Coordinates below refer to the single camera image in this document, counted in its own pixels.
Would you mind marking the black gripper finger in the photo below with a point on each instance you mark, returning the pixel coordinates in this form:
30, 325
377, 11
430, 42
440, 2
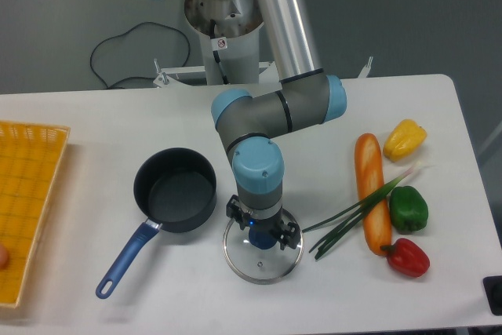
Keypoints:
236, 212
286, 234

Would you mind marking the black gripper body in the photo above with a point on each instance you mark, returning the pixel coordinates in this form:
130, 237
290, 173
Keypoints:
260, 220

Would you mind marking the glass lid blue knob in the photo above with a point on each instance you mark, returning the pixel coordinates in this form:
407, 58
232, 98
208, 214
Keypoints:
257, 259

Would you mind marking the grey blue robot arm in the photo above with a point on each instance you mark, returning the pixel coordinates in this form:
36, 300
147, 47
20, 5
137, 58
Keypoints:
248, 124

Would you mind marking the dark blue saucepan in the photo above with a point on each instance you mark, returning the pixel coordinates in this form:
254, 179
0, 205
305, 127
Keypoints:
176, 190

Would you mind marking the green onion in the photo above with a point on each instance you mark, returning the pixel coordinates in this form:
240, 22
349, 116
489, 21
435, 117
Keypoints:
372, 210

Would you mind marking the red bell pepper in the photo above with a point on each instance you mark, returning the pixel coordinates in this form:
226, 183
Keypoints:
406, 257

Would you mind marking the green bell pepper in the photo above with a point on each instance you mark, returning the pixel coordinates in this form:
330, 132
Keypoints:
408, 210

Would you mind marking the yellow bell pepper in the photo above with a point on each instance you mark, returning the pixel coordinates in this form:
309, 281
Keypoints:
406, 137

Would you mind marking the black object table corner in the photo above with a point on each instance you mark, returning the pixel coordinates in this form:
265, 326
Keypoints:
492, 286

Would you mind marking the yellow woven basket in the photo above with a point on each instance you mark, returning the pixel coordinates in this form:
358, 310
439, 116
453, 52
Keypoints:
31, 155

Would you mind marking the orange object in basket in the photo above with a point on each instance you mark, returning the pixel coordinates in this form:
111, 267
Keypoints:
4, 256

